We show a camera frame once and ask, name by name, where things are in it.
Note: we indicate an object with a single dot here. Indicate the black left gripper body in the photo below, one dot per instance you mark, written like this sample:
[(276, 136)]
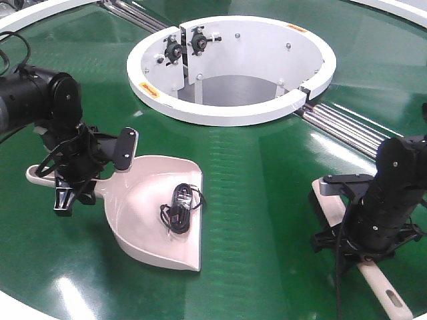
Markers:
[(77, 156)]

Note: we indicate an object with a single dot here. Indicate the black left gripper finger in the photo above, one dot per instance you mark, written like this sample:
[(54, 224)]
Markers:
[(65, 196), (87, 193)]

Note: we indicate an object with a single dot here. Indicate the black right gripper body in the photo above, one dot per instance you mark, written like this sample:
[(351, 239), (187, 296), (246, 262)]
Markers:
[(358, 234)]

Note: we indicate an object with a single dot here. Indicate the pink plastic dustpan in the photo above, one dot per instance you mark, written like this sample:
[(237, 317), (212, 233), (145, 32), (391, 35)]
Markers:
[(132, 202)]

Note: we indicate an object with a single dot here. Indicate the pink hand brush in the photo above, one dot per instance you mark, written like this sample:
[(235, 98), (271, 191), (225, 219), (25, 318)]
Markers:
[(386, 294)]

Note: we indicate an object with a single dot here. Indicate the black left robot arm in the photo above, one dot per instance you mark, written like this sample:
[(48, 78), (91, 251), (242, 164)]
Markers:
[(41, 97)]

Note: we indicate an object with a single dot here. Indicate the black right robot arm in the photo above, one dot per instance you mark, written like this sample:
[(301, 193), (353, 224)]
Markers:
[(401, 170)]

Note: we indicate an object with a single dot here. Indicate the green conveyor belt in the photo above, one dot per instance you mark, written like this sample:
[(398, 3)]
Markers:
[(256, 259)]

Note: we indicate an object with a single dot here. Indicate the near steel roller set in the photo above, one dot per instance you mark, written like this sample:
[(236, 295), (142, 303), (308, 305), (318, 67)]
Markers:
[(351, 128)]

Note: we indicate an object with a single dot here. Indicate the steel roller set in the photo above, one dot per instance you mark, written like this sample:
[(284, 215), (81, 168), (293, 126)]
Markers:
[(351, 128), (134, 14)]

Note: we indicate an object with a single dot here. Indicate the white outer rim left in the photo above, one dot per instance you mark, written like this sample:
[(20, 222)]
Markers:
[(32, 14)]

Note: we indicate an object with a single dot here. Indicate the white rim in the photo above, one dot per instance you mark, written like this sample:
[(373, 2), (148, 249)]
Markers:
[(412, 11), (32, 14)]

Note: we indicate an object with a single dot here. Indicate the far steel roller set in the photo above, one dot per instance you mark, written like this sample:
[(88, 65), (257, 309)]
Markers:
[(134, 14)]

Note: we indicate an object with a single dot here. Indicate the white outer rim right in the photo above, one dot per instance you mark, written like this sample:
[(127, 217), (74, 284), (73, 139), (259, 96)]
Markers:
[(412, 11)]

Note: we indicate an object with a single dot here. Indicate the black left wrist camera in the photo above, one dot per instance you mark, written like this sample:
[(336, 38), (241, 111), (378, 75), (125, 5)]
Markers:
[(124, 150)]

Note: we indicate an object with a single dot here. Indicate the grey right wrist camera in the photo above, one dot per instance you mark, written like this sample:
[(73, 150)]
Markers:
[(349, 185)]

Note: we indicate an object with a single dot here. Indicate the left black bearing mount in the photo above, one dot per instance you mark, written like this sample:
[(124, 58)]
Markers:
[(173, 50)]

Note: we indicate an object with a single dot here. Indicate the black bearing mount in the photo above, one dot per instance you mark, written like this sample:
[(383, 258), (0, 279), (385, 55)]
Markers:
[(173, 50), (199, 41)]

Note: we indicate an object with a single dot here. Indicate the right black bearing mount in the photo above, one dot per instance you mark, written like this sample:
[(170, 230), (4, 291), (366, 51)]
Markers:
[(199, 41)]

